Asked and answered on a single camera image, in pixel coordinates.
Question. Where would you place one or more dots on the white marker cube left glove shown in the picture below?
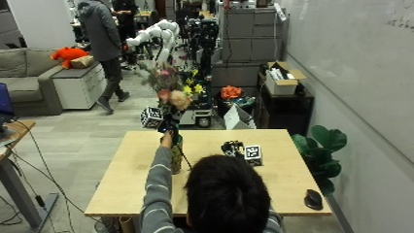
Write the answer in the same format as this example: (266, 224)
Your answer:
(151, 116)

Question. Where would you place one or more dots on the the person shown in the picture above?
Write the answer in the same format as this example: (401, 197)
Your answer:
(224, 200)

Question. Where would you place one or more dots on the white drawer cabinet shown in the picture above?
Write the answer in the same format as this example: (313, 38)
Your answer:
(80, 85)

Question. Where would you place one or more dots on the mixed flower bouquet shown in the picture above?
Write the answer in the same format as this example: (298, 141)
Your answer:
(172, 87)

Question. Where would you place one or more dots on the orange flower bunch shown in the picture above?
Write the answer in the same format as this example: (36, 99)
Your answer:
(232, 92)

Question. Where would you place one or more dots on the green leafy potted plant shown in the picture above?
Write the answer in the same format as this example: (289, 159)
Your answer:
(321, 152)

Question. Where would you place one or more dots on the green glass vase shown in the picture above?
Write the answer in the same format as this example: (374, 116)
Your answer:
(176, 158)

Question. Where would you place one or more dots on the orange plush toy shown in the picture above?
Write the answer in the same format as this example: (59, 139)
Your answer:
(67, 55)

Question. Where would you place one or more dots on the brown paper bag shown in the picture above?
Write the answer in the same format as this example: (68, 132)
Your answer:
(83, 61)

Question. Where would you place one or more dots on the person's right hand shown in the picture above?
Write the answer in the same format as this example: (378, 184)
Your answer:
(233, 149)

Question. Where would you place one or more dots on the whiteboard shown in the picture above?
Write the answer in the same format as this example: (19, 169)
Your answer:
(358, 64)

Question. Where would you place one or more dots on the blue screen laptop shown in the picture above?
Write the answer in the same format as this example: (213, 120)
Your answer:
(6, 100)

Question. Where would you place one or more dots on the white paper bag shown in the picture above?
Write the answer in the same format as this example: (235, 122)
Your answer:
(237, 118)

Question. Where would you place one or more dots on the grey sofa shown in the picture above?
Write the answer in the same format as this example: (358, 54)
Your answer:
(23, 77)

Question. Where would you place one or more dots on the white marker cube glove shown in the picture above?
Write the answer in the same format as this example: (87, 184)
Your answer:
(151, 116)
(253, 154)

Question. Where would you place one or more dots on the black wheeled robot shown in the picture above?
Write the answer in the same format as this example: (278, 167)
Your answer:
(207, 64)

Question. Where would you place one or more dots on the grey filing cabinets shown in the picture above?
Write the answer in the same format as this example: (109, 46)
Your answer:
(252, 35)

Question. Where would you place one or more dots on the black computer mouse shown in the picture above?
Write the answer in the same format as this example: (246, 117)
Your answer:
(313, 199)

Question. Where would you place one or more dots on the open cardboard box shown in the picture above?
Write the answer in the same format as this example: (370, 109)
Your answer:
(282, 82)

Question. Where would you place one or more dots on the person's left hand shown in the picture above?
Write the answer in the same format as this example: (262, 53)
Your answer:
(169, 126)

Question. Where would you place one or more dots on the black low cabinet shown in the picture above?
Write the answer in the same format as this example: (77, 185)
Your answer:
(286, 111)

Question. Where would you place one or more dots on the wooden side desk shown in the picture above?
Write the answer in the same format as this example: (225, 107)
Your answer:
(18, 168)

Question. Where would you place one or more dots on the white marker cube right glove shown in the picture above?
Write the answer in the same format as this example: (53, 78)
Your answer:
(253, 154)

